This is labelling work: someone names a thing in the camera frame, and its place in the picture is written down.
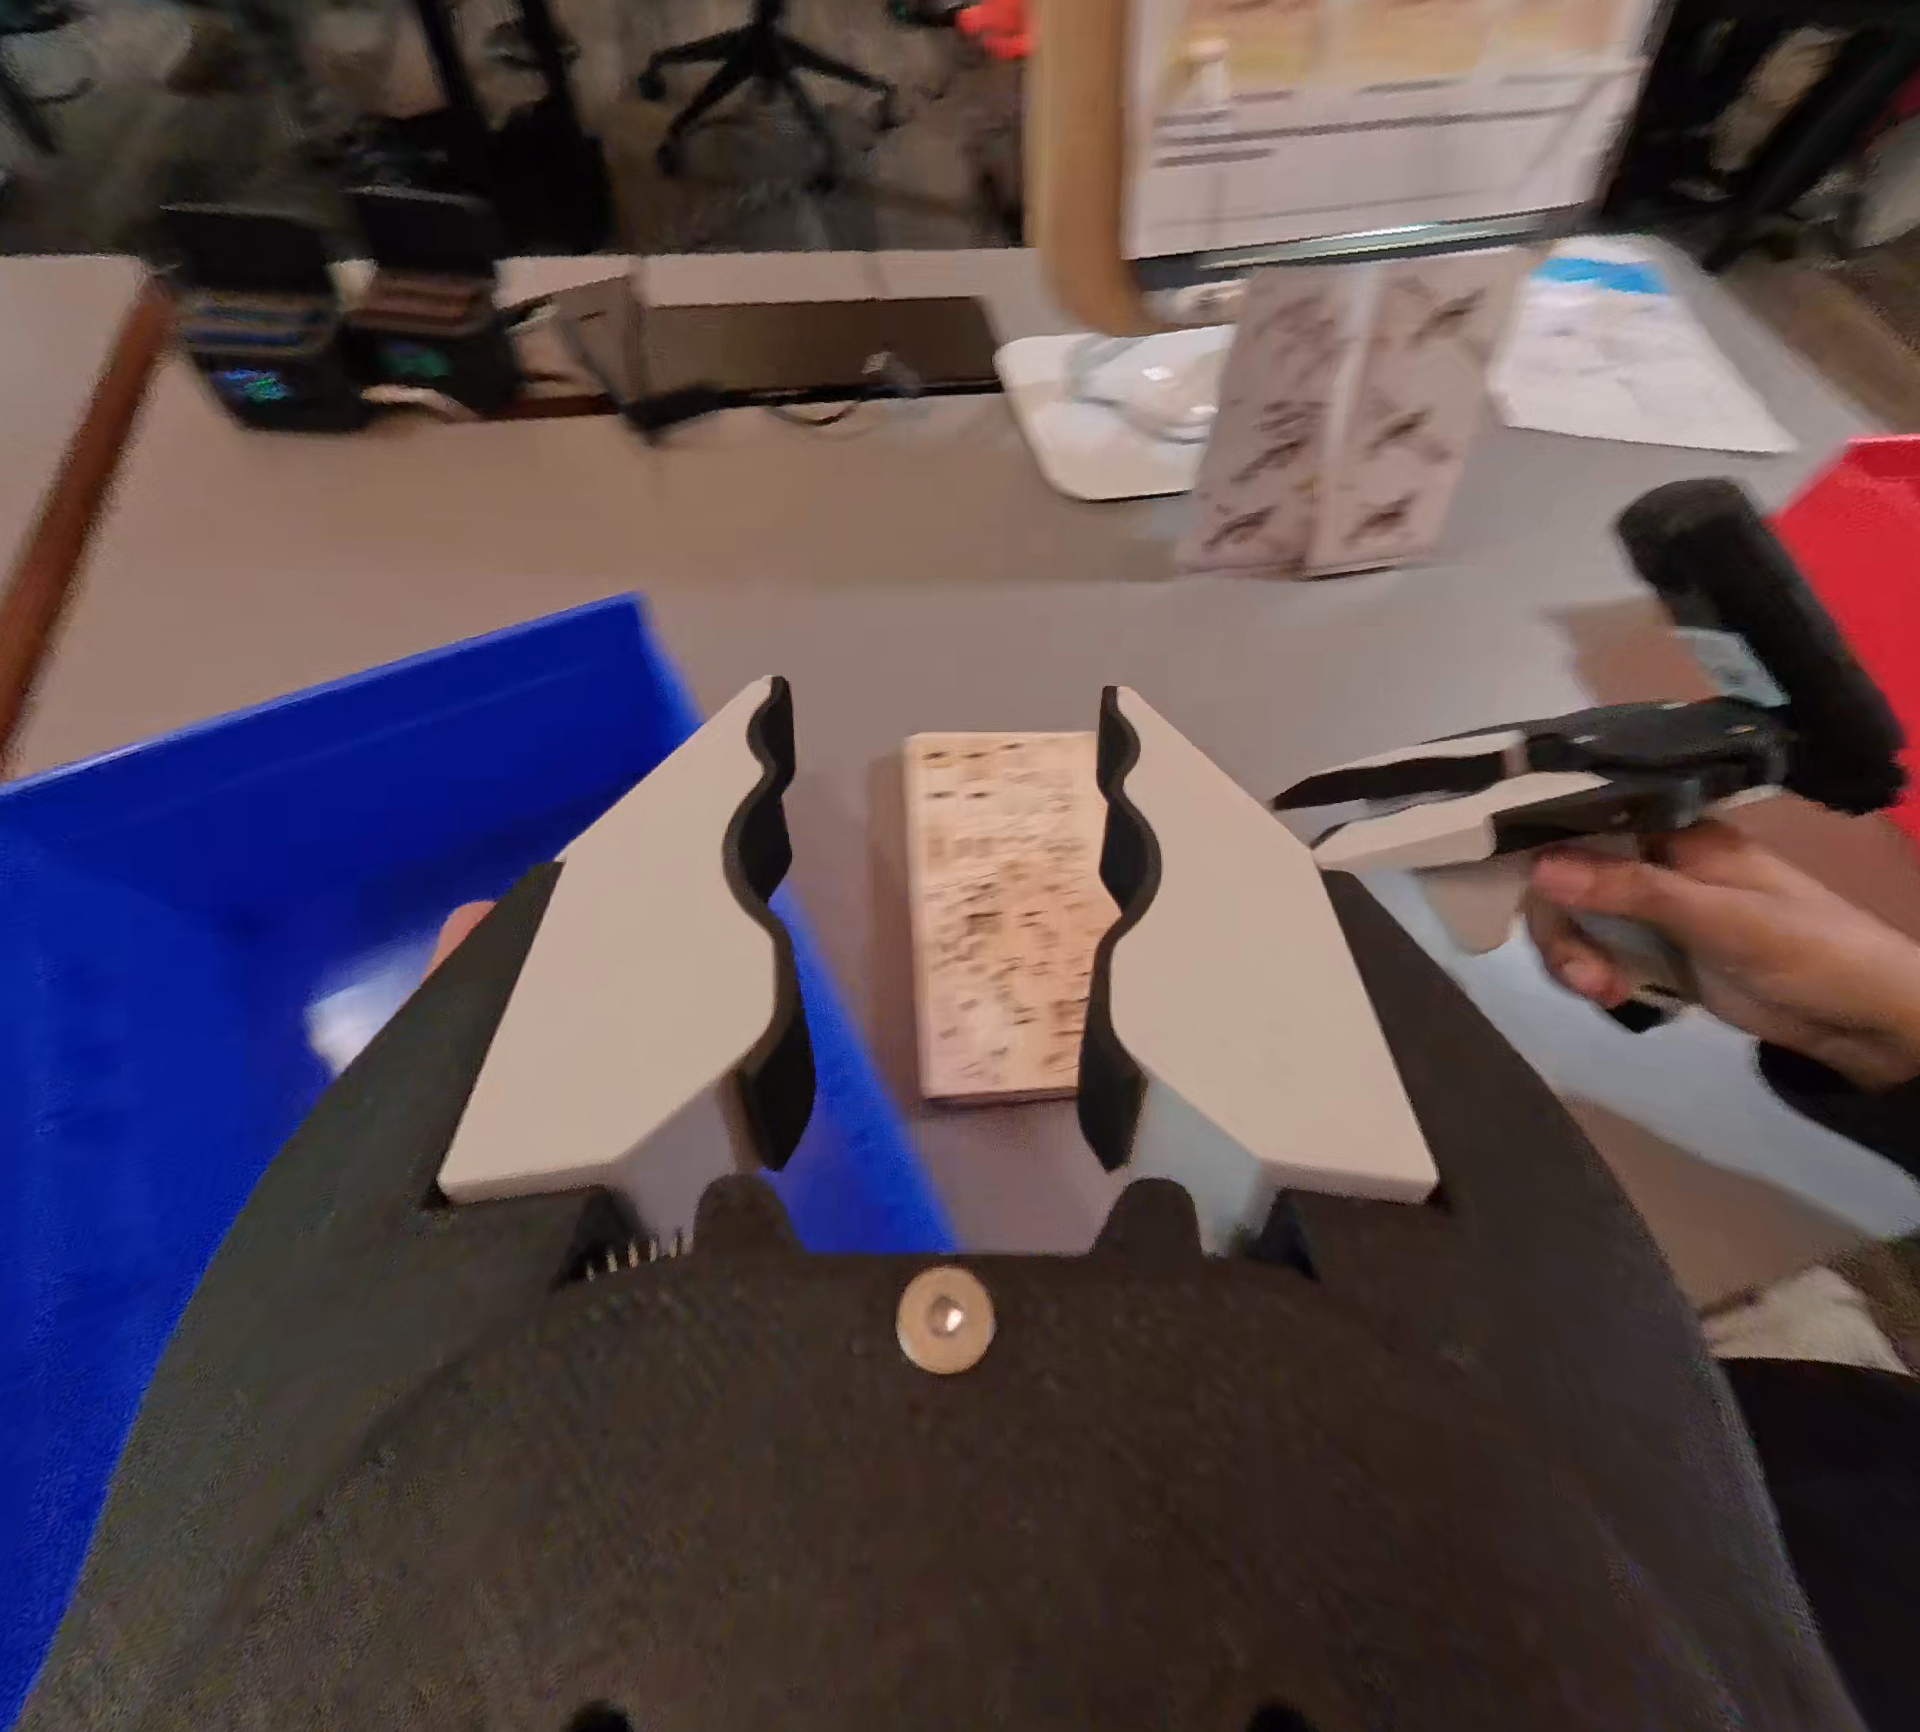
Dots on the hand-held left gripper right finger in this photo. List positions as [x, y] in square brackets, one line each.
[1261, 996]

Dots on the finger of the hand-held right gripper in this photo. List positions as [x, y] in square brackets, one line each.
[1425, 762]
[1425, 835]

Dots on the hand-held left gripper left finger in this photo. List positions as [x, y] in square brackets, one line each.
[631, 983]

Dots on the stack of wooden puzzle sheets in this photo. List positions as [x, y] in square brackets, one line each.
[999, 922]

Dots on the person's right forearm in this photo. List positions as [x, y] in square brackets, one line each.
[1852, 1086]

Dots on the grey desk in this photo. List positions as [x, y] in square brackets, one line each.
[451, 563]

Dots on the person's left hand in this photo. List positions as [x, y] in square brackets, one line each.
[463, 936]

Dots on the person's right hand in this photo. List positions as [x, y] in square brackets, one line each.
[1770, 952]

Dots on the red plastic bin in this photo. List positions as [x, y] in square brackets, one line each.
[1861, 563]

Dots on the printed instruction booklet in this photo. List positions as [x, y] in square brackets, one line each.
[1351, 442]

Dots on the blue and white paper sheet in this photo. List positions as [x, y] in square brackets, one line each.
[1621, 366]

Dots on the blue plastic bin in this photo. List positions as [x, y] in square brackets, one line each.
[181, 983]

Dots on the white stand base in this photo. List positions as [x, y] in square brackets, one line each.
[1072, 435]

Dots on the long black box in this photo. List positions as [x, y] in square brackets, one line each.
[811, 345]

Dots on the black battery charger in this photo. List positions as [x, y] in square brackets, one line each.
[271, 322]
[435, 306]

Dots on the white poster board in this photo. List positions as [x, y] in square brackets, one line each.
[1410, 36]

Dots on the person's black sweater torso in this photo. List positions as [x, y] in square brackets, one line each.
[1830, 1537]

